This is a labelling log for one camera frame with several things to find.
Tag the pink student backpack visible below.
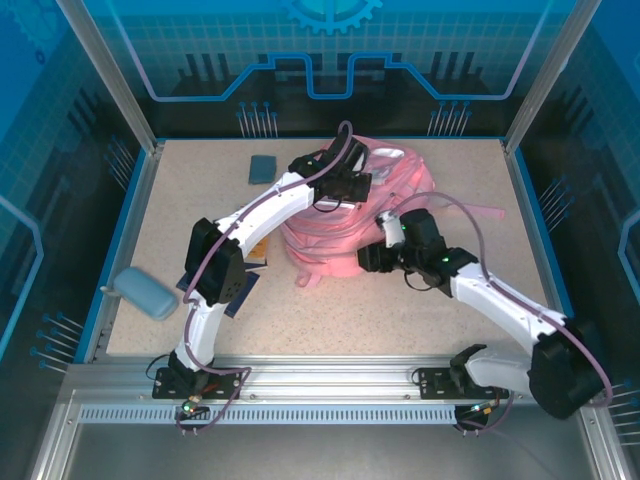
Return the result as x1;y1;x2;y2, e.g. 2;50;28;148
279;134;506;289

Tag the small teal fabric wallet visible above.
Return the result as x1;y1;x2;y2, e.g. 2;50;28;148
248;154;277;185

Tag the orange cover book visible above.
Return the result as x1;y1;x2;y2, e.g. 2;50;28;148
247;237;271;264

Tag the dark blue notebook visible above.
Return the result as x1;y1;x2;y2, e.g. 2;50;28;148
177;272;261;319

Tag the light blue pencil case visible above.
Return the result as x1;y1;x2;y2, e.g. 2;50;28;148
99;267;180;321

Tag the small green-lit connector board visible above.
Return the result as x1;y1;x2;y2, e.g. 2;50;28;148
174;394;211;421
457;399;504;424

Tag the steel lower shelf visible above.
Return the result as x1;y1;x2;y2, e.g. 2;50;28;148
29;389;621;480

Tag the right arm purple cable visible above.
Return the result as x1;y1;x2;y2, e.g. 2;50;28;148
384;192;615;439

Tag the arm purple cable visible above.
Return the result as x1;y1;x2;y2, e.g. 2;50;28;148
384;192;615;439
174;121;359;436

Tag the aluminium and blue side rail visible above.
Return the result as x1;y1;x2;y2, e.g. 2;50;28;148
73;139;166;365
502;139;591;365

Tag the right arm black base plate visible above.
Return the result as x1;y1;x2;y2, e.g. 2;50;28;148
417;367;509;401

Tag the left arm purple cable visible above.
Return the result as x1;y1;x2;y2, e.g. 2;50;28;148
174;121;359;436

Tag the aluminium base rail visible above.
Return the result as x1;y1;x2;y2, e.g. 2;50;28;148
64;357;599;401

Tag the aluminium frame post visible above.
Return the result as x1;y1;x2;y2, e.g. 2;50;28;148
502;0;594;156
54;0;166;156

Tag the slotted grey cable duct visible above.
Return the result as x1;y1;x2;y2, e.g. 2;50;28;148
78;404;459;426

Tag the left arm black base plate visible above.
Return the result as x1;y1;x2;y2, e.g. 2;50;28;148
152;367;241;401

